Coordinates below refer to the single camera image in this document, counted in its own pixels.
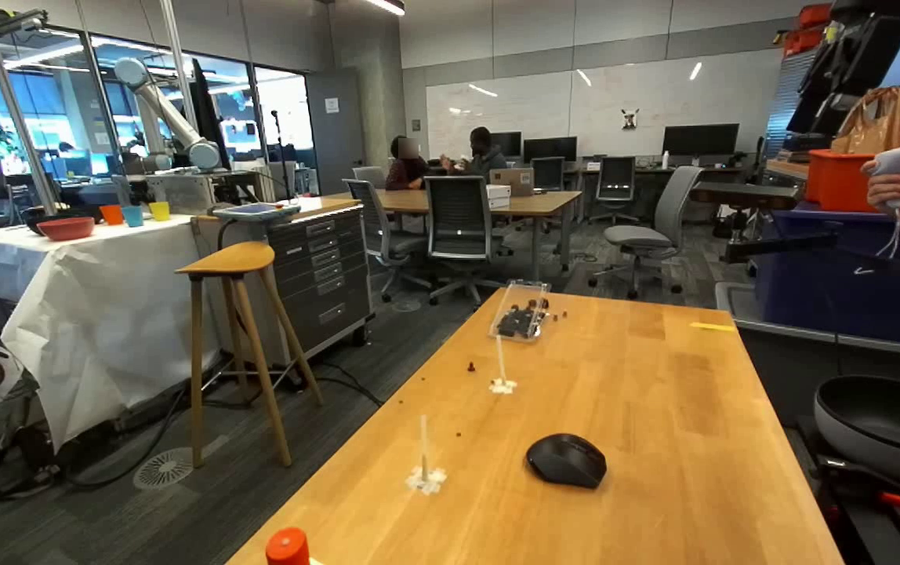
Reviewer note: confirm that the black computer mouse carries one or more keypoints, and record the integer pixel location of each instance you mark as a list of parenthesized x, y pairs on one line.
[(564, 458)]

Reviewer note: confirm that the grey background robot arm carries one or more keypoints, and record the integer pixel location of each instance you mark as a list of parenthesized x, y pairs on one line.
[(203, 151)]

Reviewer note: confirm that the orange bin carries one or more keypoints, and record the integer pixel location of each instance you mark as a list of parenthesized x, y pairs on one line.
[(835, 181)]

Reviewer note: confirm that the blue storage tub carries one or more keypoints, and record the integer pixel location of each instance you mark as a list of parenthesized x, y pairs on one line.
[(829, 270)]

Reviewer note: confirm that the black computer monitor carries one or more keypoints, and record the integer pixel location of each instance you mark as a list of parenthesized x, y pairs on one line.
[(699, 139)]

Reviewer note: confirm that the grey office chair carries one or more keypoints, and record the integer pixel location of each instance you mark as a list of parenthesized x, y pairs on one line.
[(657, 245)]

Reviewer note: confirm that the black frying pan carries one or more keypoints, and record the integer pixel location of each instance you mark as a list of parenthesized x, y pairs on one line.
[(861, 418)]

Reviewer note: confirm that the clear tray of black parts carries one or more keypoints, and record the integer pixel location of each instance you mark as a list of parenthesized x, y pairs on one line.
[(526, 310)]

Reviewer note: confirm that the seated person in dark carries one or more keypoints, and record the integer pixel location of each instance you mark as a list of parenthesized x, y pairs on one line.
[(483, 151)]

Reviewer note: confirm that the far white plastic stand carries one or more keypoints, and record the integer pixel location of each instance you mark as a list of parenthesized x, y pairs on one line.
[(499, 384)]

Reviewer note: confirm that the white plastic stand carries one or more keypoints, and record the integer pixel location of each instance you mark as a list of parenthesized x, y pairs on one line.
[(499, 384), (428, 478)]

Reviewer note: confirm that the black mesh office chair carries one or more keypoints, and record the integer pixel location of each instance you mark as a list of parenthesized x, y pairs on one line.
[(459, 234)]

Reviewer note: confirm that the seated person in maroon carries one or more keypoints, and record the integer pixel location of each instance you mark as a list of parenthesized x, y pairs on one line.
[(405, 167)]

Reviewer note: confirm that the near white plastic stand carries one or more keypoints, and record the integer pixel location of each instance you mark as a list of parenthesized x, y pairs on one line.
[(428, 478)]

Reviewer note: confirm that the black drawer cabinet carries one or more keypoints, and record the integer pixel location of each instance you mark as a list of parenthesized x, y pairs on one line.
[(324, 276)]

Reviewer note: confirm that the wooden bar stool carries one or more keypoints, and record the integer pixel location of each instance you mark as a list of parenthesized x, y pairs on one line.
[(232, 268)]

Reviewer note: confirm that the orange bottle cap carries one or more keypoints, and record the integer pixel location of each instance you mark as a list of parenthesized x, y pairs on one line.
[(285, 547)]

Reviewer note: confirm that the white tablecloth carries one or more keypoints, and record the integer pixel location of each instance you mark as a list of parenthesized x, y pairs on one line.
[(102, 321)]

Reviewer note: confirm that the red bowl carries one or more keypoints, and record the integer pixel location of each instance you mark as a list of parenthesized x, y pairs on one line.
[(66, 227)]

